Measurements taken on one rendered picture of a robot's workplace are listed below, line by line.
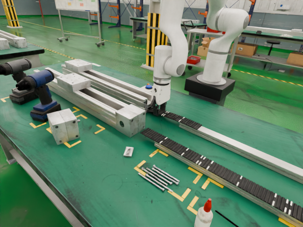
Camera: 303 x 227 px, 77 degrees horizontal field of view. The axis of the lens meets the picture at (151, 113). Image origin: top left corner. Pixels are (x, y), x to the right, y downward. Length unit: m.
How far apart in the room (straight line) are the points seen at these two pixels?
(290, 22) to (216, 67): 7.09
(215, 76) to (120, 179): 0.88
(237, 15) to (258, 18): 7.23
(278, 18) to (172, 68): 7.62
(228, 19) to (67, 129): 0.97
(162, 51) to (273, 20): 7.61
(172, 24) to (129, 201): 0.65
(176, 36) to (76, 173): 0.62
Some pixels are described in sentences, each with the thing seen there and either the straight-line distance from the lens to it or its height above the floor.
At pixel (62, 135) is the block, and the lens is 0.84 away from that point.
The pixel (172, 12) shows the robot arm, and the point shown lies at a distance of 0.83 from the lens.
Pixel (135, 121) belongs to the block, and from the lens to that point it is 0.82.
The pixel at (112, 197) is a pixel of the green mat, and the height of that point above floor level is 0.78.
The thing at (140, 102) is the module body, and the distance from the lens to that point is 0.99.
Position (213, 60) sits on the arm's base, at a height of 1.00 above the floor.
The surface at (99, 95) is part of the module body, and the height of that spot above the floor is 0.86.
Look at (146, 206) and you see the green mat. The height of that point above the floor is 0.78.
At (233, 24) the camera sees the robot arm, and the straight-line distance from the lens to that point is 1.20.
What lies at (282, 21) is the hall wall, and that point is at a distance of 8.30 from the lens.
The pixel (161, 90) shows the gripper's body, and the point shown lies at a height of 0.94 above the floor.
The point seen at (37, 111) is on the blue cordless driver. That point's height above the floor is 0.83.
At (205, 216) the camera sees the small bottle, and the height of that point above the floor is 0.85.
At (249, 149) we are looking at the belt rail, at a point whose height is 0.81.
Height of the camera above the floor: 1.29
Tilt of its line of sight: 30 degrees down
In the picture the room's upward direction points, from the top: 3 degrees clockwise
